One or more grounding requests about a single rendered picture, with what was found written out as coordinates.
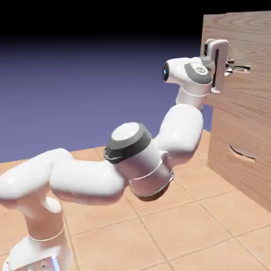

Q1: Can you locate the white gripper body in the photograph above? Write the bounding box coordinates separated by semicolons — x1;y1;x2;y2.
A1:
210;39;230;94

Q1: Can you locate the curved metal drawer handle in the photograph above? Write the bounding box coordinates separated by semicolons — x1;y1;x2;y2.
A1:
229;143;256;163
225;63;252;74

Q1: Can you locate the light wood drawer front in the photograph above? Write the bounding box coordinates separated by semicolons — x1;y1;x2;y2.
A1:
211;104;271;213
200;11;271;120

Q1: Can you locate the light wood cabinet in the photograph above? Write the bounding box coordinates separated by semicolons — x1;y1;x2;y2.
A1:
200;11;271;213

